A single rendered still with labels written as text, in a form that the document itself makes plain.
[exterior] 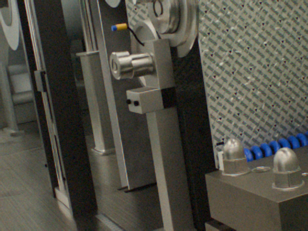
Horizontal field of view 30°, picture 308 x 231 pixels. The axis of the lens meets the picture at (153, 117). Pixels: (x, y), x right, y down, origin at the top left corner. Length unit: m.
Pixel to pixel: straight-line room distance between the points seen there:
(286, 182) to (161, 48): 0.29
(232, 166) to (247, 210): 0.07
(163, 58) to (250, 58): 0.12
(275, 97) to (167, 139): 0.17
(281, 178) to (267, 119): 0.20
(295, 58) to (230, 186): 0.25
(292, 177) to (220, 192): 0.11
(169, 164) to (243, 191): 0.21
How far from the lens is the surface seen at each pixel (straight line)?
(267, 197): 0.65
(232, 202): 0.72
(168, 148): 0.87
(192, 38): 0.80
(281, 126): 0.87
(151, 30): 0.91
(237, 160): 0.74
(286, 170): 0.66
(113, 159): 1.47
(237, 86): 0.82
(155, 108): 0.84
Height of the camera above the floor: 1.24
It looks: 10 degrees down
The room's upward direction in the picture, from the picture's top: 9 degrees counter-clockwise
